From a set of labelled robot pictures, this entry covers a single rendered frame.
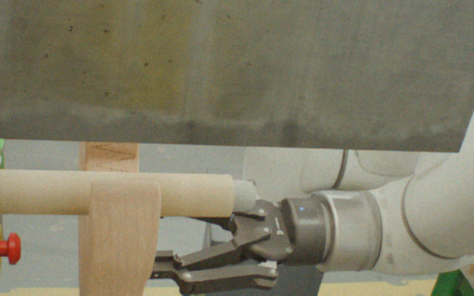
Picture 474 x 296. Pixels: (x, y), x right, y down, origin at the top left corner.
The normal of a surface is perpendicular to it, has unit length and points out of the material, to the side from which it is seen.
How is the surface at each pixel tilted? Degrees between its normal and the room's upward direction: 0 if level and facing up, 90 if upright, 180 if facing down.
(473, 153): 68
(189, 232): 0
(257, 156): 88
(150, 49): 90
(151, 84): 90
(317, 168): 91
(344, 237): 59
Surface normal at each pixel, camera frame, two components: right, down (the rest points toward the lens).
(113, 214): 0.21, 0.46
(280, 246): 0.18, -0.73
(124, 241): 0.18, 0.64
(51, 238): 0.15, -0.85
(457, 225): -0.69, 0.59
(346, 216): 0.23, -0.40
